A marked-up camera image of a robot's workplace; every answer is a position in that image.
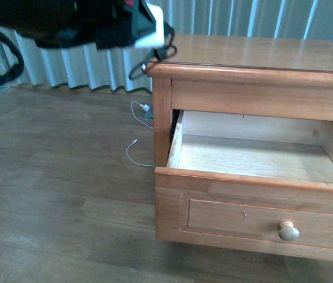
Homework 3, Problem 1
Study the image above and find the black charger cable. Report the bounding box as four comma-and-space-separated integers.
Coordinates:
128, 23, 178, 81

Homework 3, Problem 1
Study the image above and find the white plug in floor socket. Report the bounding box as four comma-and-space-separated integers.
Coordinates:
140, 104, 150, 113

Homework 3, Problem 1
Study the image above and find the white charger adapter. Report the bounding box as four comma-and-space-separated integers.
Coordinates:
132, 1, 165, 49

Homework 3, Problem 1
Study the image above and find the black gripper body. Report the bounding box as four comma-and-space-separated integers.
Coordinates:
0, 0, 158, 51

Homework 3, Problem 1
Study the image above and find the wooden drawer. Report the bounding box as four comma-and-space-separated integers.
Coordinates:
155, 111, 333, 261

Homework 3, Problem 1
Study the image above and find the open grey floor socket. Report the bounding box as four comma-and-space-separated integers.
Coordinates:
142, 108, 153, 120

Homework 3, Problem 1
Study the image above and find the white floor cable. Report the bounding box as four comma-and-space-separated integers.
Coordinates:
125, 100, 155, 168

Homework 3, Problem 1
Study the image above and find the wooden nightstand cabinet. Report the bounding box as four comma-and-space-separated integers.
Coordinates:
146, 34, 333, 167

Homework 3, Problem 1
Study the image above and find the grey pleated curtain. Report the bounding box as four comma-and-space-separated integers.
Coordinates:
0, 0, 333, 94

